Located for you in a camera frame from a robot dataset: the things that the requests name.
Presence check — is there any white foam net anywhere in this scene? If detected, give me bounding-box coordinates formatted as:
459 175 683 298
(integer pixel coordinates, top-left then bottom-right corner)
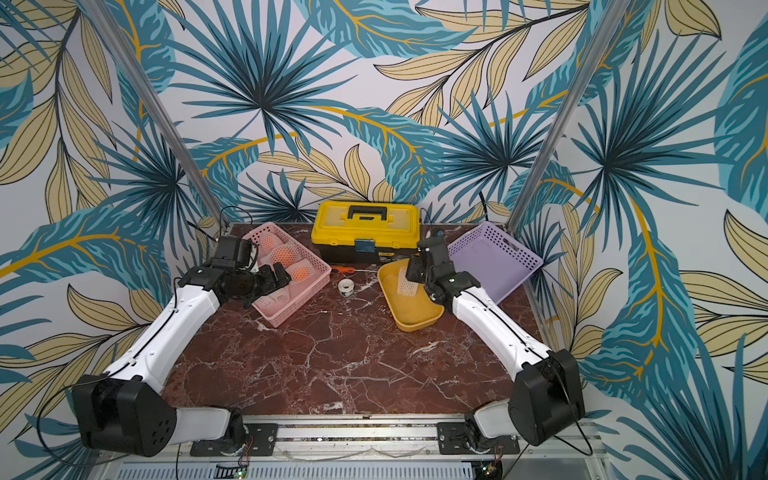
397 280 420 297
286 259 318 287

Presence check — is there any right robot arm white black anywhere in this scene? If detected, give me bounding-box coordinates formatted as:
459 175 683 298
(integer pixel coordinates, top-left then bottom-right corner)
406 234 585 448

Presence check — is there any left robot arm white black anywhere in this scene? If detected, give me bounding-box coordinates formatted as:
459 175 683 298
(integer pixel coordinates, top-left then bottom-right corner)
72 263 291 457

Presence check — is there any netted orange middle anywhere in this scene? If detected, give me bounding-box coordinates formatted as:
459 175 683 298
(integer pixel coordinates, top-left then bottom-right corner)
263 243 302 269

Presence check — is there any pink plastic basket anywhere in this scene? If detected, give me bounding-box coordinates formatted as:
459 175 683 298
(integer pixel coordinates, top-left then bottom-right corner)
244 222 331 327

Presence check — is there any yellow oval tray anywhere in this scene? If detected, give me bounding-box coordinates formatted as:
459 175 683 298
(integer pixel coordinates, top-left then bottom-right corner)
377 260 444 332

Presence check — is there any purple plastic basket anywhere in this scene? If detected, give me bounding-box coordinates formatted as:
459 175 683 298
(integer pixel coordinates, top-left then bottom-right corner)
448 221 543 304

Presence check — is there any white tape roll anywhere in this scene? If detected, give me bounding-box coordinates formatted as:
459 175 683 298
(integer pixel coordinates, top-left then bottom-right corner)
337 278 355 297

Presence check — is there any yellow black toolbox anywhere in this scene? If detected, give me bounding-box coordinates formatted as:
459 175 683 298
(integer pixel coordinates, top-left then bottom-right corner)
311 201 420 265

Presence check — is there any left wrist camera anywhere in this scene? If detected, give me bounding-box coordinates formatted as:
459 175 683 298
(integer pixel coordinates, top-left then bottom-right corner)
210 235 254 270

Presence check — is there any orange handled screwdriver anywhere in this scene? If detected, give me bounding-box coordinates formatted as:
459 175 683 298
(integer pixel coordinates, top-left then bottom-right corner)
331 266 377 275

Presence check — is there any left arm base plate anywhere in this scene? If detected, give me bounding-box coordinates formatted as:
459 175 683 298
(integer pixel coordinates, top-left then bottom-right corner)
190 423 278 460

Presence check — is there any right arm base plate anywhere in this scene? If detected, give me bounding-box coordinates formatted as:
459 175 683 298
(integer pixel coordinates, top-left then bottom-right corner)
436 421 520 455

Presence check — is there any front aluminium rail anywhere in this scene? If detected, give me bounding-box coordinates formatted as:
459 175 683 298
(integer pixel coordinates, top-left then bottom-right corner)
90 414 617 479

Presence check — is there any left aluminium frame post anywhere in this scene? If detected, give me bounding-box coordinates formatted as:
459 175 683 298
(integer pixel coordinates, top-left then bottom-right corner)
81 0 229 230

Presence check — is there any aluminium frame post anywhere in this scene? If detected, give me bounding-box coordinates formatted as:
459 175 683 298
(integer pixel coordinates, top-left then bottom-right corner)
506 0 629 235
81 0 229 230

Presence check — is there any right aluminium frame post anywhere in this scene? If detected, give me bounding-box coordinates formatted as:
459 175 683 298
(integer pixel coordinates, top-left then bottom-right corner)
506 0 629 235

